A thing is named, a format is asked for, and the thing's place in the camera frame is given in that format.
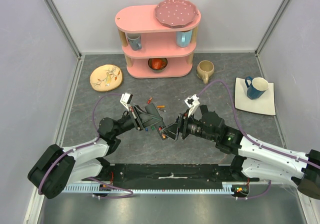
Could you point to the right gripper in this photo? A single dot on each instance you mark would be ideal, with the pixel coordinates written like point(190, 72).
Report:
point(183, 126)

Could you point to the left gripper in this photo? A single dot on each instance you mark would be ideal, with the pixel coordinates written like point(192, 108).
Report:
point(149, 119)

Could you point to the black battery cover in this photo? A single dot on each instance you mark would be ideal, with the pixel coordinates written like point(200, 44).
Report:
point(203, 109)

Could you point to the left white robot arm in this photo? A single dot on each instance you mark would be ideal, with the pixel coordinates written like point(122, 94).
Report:
point(59, 167)

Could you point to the red cup in bowl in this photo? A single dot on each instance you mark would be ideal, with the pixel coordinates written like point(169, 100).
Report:
point(158, 63)

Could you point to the yellow bird painted plate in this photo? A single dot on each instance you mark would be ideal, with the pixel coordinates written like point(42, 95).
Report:
point(106, 78)

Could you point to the beige ceramic mug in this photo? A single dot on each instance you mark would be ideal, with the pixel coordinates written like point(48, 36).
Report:
point(205, 70)

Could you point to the pink three-tier shelf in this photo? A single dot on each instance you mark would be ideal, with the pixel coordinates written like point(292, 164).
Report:
point(157, 41)

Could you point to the grey mug on shelf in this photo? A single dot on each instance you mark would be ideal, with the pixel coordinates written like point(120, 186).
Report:
point(134, 40)

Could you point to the light blue mug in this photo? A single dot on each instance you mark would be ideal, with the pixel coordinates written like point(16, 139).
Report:
point(183, 38)

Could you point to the dark blue mug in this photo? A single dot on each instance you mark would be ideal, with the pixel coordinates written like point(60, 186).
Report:
point(255, 87)

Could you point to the white square plate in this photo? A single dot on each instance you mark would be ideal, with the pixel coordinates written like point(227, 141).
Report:
point(264, 105)

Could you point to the pink dotted plate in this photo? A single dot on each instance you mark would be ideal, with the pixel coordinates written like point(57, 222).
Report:
point(176, 13)

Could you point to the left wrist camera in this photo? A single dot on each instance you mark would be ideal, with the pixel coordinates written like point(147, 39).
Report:
point(126, 100)

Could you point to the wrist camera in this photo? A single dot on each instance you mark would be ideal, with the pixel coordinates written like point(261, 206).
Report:
point(192, 103)
point(126, 100)

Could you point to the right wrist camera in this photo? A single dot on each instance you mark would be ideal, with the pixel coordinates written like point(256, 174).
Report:
point(192, 103)

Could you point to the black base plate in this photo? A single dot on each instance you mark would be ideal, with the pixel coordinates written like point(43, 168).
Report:
point(133, 171)

